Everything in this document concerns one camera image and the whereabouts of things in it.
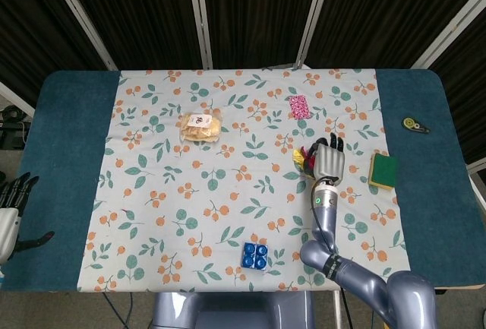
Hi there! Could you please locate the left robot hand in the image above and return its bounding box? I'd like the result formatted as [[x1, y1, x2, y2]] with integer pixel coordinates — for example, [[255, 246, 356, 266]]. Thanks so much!
[[0, 172, 55, 264]]

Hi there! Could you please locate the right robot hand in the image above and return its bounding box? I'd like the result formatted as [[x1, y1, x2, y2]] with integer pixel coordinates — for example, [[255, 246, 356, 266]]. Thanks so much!
[[306, 132, 347, 185]]

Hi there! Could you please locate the colourful feather shuttlecock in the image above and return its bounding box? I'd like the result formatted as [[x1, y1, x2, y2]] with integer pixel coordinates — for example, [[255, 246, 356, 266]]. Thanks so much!
[[292, 146, 319, 181]]

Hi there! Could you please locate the pink patterned card pack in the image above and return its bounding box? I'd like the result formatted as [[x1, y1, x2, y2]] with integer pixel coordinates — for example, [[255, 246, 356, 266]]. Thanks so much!
[[288, 94, 313, 120]]

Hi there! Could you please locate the floral tablecloth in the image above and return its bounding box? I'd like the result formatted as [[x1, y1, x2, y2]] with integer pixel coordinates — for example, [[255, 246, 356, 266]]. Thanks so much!
[[77, 68, 414, 293]]

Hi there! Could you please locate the green yellow sponge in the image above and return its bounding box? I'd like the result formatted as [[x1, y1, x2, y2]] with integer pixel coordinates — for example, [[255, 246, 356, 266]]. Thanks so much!
[[368, 153, 399, 193]]

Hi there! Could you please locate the yellow black correction tape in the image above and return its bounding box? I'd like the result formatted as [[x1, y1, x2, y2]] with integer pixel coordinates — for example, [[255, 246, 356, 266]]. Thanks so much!
[[402, 117, 431, 134]]

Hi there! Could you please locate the blue felt table cover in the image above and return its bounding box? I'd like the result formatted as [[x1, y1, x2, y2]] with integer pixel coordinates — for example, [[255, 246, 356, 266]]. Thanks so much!
[[2, 69, 476, 293]]

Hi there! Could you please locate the blue bottle four-pack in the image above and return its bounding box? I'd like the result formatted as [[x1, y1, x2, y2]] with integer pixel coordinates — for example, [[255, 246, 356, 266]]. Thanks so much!
[[241, 242, 270, 270]]

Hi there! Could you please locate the clear bag of snacks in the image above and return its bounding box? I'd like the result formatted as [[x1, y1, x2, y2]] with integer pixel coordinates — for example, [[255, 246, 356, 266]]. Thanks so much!
[[179, 111, 222, 144]]

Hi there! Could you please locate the white table leg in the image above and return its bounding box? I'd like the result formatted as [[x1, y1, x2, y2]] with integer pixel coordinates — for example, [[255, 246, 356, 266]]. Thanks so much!
[[333, 289, 343, 329]]

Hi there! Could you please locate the grey robot torso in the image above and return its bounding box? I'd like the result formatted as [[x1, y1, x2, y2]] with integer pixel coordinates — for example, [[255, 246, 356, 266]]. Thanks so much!
[[151, 291, 316, 329]]

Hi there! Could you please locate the white partition frame post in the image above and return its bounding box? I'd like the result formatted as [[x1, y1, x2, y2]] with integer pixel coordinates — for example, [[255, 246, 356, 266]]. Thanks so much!
[[412, 0, 486, 70], [294, 0, 336, 70], [43, 0, 118, 71], [185, 0, 213, 70], [0, 81, 36, 118]]

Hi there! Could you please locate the blue cable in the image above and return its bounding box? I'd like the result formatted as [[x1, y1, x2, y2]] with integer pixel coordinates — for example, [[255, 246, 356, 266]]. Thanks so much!
[[103, 291, 134, 329]]

